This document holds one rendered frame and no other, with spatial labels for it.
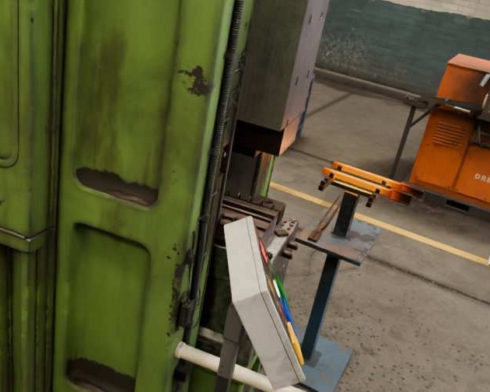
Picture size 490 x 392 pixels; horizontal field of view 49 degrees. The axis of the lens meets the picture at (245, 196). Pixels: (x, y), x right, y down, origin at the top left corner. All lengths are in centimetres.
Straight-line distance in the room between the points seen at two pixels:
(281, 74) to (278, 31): 12
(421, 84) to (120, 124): 795
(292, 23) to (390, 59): 780
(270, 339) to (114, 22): 91
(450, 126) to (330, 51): 475
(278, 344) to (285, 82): 74
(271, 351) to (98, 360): 92
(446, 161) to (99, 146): 402
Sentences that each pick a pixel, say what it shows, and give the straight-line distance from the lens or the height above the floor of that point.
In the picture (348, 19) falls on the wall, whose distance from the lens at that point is 946.
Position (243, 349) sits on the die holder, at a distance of 202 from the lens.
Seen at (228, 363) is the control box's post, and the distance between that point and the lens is 148.
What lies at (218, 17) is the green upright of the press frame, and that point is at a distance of 135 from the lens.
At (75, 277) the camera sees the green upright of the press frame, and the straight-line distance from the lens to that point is 186.
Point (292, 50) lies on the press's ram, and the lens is 156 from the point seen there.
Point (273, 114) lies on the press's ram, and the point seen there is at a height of 141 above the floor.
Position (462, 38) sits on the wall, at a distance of 913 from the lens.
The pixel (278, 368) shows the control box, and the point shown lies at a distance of 129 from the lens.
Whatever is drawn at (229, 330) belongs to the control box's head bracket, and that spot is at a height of 96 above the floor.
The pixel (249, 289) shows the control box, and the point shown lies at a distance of 117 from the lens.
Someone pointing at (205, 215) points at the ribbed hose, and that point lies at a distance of 157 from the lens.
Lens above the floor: 184
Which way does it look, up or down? 25 degrees down
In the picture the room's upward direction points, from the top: 11 degrees clockwise
